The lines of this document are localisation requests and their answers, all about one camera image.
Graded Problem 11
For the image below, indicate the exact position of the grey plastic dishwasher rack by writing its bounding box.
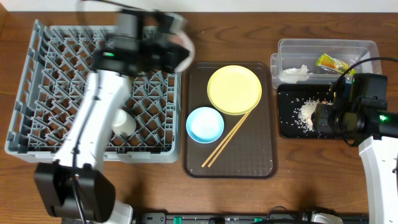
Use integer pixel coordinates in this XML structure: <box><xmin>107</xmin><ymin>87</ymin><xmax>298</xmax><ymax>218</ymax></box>
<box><xmin>4</xmin><ymin>21</ymin><xmax>182</xmax><ymax>163</ymax></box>

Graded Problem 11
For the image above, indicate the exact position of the pink white bowl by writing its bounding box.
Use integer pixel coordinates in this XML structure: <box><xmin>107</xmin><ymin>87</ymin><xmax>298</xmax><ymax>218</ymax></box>
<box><xmin>174</xmin><ymin>32</ymin><xmax>195</xmax><ymax>72</ymax></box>

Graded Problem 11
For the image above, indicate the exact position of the white plastic cup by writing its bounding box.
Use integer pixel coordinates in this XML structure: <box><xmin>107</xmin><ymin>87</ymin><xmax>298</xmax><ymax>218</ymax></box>
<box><xmin>111</xmin><ymin>109</ymin><xmax>137</xmax><ymax>137</ymax></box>

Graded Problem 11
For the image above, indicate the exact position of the clear plastic bin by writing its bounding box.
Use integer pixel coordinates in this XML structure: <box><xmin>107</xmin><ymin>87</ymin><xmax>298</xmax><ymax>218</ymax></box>
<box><xmin>271</xmin><ymin>39</ymin><xmax>379</xmax><ymax>89</ymax></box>

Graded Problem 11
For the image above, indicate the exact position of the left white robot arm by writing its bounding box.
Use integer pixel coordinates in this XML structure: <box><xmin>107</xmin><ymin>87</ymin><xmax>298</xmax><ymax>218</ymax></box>
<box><xmin>34</xmin><ymin>31</ymin><xmax>195</xmax><ymax>223</ymax></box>

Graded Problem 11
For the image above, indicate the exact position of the light blue bowl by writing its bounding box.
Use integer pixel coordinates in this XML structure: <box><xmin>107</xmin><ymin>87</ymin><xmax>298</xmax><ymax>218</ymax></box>
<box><xmin>185</xmin><ymin>107</ymin><xmax>224</xmax><ymax>144</ymax></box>

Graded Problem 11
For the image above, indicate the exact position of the lower wooden chopstick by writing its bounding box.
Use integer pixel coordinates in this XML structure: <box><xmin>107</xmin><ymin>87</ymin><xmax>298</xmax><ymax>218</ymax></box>
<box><xmin>207</xmin><ymin>111</ymin><xmax>251</xmax><ymax>169</ymax></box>

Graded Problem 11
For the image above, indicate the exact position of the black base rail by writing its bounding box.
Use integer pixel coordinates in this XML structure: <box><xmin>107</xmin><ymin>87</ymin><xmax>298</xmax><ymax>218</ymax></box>
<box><xmin>132</xmin><ymin>206</ymin><xmax>370</xmax><ymax>224</ymax></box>

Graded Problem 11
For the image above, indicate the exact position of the dark brown serving tray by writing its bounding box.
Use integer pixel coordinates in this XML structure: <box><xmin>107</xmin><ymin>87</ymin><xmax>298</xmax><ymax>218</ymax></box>
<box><xmin>182</xmin><ymin>62</ymin><xmax>278</xmax><ymax>179</ymax></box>

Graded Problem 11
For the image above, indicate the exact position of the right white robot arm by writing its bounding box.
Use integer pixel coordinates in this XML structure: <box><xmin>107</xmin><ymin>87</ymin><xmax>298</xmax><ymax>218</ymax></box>
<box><xmin>312</xmin><ymin>96</ymin><xmax>397</xmax><ymax>223</ymax></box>

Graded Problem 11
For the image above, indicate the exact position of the black waste tray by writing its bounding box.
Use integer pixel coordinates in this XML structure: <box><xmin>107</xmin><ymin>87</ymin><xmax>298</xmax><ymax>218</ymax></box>
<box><xmin>277</xmin><ymin>84</ymin><xmax>340</xmax><ymax>139</ymax></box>

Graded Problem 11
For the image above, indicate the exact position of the crumpled white tissue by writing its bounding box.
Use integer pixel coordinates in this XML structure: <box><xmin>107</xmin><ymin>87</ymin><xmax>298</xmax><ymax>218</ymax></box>
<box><xmin>279</xmin><ymin>65</ymin><xmax>313</xmax><ymax>84</ymax></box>

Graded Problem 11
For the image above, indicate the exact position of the wooden chopstick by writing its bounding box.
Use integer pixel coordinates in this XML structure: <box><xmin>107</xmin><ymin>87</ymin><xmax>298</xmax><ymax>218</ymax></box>
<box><xmin>207</xmin><ymin>111</ymin><xmax>251</xmax><ymax>169</ymax></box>
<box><xmin>201</xmin><ymin>111</ymin><xmax>249</xmax><ymax>169</ymax></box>

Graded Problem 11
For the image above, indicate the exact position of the upper wooden chopstick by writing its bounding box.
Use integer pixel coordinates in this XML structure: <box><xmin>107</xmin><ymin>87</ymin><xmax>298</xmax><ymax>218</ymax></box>
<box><xmin>201</xmin><ymin>111</ymin><xmax>249</xmax><ymax>169</ymax></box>

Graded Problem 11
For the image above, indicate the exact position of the spilled rice pile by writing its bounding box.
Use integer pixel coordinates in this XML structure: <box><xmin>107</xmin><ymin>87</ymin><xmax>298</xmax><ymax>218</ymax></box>
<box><xmin>292</xmin><ymin>98</ymin><xmax>332</xmax><ymax>134</ymax></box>

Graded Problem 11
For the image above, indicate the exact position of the yellow green snack wrapper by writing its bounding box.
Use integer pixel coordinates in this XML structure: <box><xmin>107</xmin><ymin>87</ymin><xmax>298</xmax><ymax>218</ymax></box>
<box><xmin>315</xmin><ymin>54</ymin><xmax>350</xmax><ymax>75</ymax></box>

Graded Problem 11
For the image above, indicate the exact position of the yellow plastic plate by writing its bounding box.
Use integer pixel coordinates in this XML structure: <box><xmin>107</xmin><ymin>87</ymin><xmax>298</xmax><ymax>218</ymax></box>
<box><xmin>207</xmin><ymin>65</ymin><xmax>262</xmax><ymax>115</ymax></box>

